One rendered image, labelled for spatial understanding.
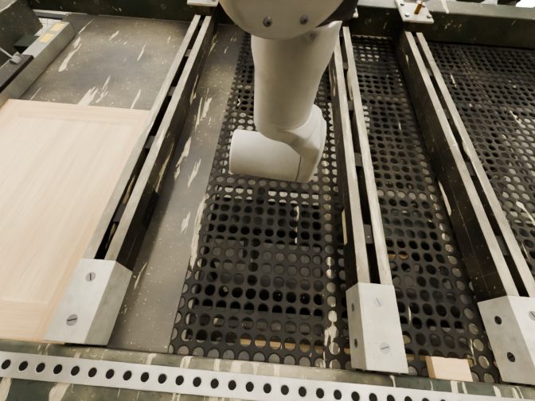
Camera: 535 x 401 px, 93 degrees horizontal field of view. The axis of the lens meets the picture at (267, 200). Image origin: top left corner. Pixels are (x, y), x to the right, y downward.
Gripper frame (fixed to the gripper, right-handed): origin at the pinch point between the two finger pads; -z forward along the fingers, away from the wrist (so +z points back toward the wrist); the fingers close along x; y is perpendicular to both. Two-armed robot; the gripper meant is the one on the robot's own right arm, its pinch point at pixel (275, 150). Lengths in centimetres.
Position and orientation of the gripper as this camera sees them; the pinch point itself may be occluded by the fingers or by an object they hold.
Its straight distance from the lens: 61.5
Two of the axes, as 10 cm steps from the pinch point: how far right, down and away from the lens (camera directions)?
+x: 0.8, -9.7, -2.3
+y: -10.0, -0.9, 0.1
